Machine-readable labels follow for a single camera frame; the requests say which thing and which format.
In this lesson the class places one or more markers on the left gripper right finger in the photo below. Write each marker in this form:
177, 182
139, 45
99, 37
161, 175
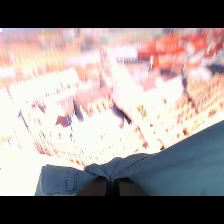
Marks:
129, 188

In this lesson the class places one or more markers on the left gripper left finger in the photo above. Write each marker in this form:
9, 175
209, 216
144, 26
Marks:
96, 188

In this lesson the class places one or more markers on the blue-grey shirt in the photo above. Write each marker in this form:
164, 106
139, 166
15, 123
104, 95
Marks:
186, 166

